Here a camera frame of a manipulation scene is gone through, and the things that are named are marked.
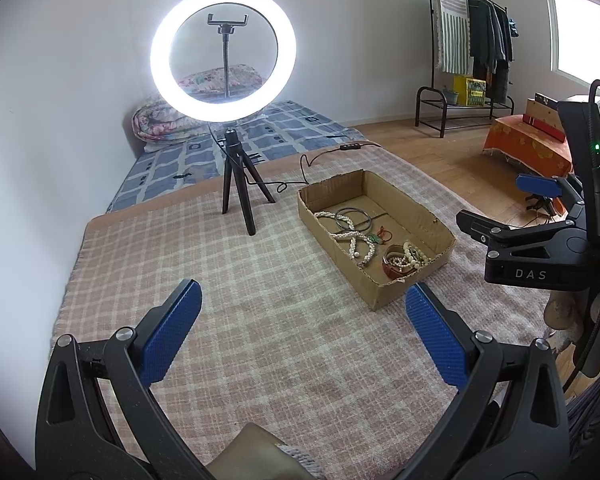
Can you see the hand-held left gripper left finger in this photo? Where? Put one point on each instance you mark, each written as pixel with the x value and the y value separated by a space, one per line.
pixel 172 330

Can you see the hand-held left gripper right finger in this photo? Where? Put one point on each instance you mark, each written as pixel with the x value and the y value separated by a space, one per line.
pixel 437 340

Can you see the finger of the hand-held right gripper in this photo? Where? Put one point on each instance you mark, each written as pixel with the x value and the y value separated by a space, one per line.
pixel 505 235
pixel 535 184

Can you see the shallow cardboard box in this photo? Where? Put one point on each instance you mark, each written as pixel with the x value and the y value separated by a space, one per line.
pixel 380 295

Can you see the person's right hand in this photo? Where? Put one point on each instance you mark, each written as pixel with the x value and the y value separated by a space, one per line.
pixel 562 312

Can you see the orange cloth covered table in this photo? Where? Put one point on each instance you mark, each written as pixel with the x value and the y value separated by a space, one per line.
pixel 520 145

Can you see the red box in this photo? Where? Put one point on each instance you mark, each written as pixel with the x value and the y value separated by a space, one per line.
pixel 545 128

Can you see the brown box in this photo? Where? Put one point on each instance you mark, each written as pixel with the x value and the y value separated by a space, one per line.
pixel 540 110

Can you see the pink plaid blanket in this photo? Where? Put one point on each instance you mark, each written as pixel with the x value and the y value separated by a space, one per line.
pixel 280 335

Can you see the yellow box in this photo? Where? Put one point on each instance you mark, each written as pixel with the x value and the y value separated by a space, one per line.
pixel 467 91

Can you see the small grey pot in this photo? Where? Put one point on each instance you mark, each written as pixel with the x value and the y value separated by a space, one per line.
pixel 449 97

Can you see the black clothes rack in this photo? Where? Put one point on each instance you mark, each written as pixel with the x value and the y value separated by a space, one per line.
pixel 427 95

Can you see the khaki cloth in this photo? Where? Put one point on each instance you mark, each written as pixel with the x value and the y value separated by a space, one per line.
pixel 260 452

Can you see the thin blue bangle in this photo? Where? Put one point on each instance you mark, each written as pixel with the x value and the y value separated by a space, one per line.
pixel 355 208

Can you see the window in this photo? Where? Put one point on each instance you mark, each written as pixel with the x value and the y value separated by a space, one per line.
pixel 580 35

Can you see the dark hanging clothes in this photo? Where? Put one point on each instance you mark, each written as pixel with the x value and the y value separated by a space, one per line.
pixel 485 35

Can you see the striped hanging towel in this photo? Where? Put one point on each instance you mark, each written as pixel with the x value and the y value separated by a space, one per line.
pixel 452 35

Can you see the grey blue cloth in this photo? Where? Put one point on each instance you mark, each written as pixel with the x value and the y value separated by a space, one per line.
pixel 595 435

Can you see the folded floral quilt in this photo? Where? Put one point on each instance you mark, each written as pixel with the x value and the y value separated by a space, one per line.
pixel 152 120

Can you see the blue patterned bed sheet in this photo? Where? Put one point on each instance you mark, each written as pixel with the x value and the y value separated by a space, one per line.
pixel 290 130

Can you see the black phone holder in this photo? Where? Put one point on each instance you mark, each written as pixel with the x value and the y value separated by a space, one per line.
pixel 226 60

